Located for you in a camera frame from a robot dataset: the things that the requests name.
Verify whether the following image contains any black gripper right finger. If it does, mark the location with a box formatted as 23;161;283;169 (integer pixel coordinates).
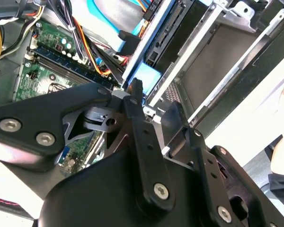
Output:
160;101;284;227

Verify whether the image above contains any hard disk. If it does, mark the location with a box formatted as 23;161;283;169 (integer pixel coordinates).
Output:
122;0;213;101

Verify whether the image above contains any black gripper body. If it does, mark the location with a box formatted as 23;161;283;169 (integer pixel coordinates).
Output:
37;148;216;227

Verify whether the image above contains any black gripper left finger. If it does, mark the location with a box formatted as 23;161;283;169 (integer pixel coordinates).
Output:
0;78;177;210

